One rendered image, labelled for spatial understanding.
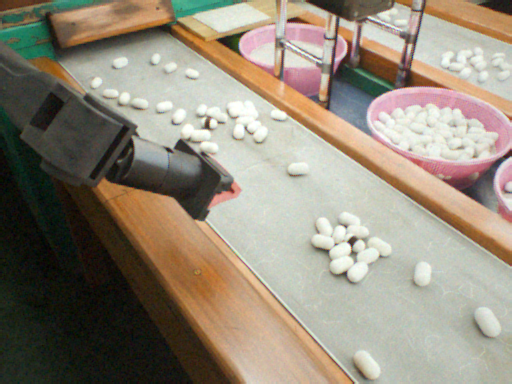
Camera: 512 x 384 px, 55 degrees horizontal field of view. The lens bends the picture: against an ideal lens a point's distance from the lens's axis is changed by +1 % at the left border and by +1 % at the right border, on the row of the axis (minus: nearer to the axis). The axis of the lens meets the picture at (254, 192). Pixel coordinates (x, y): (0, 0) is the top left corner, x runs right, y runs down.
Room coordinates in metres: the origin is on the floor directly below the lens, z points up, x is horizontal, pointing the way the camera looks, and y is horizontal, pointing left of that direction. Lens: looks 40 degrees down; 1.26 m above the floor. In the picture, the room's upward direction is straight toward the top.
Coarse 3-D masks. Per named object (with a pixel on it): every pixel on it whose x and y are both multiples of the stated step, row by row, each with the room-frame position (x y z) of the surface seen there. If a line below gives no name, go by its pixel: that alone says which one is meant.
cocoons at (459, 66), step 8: (392, 8) 1.42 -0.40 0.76; (384, 16) 1.37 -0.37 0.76; (400, 24) 1.33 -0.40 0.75; (448, 56) 1.11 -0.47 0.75; (464, 56) 1.11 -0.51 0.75; (480, 56) 1.10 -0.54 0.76; (496, 56) 1.11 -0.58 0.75; (504, 56) 1.11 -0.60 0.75; (448, 64) 1.07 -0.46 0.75; (456, 64) 1.06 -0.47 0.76; (464, 64) 1.08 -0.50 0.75; (472, 64) 1.09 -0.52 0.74; (480, 64) 1.06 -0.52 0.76; (496, 64) 1.08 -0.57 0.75; (504, 64) 1.06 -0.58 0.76; (464, 72) 1.02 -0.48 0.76; (480, 72) 1.02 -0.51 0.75; (504, 72) 1.02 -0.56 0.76; (480, 80) 1.00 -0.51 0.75
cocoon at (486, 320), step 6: (474, 312) 0.37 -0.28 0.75; (480, 312) 0.36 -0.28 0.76; (486, 312) 0.36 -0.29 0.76; (480, 318) 0.36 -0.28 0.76; (486, 318) 0.35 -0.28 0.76; (492, 318) 0.35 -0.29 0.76; (480, 324) 0.35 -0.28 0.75; (486, 324) 0.35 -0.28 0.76; (492, 324) 0.35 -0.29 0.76; (498, 324) 0.35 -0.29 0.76; (486, 330) 0.34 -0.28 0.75; (492, 330) 0.34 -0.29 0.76; (498, 330) 0.34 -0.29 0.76; (492, 336) 0.34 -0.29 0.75
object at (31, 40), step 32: (192, 0) 1.33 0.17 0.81; (224, 0) 1.39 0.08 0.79; (288, 0) 1.55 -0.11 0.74; (0, 32) 1.05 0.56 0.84; (32, 32) 1.09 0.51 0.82; (160, 32) 1.30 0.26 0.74; (0, 128) 1.24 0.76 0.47; (32, 160) 1.06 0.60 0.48; (32, 192) 1.06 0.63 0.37; (64, 224) 1.07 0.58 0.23; (64, 256) 1.06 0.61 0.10
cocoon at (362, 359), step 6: (354, 354) 0.31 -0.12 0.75; (360, 354) 0.31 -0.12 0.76; (366, 354) 0.31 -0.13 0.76; (354, 360) 0.30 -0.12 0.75; (360, 360) 0.30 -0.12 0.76; (366, 360) 0.30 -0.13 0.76; (372, 360) 0.30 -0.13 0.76; (360, 366) 0.29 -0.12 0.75; (366, 366) 0.29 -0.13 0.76; (372, 366) 0.29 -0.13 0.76; (378, 366) 0.29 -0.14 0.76; (366, 372) 0.29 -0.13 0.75; (372, 372) 0.29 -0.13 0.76; (378, 372) 0.29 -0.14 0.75; (372, 378) 0.28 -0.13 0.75
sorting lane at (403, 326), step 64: (64, 64) 1.10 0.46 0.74; (128, 64) 1.10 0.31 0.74; (192, 64) 1.10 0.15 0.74; (256, 192) 0.62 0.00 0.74; (320, 192) 0.62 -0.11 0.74; (384, 192) 0.62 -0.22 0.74; (256, 256) 0.47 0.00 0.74; (320, 256) 0.47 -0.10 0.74; (448, 256) 0.47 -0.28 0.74; (320, 320) 0.37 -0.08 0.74; (384, 320) 0.37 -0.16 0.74; (448, 320) 0.37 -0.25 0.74
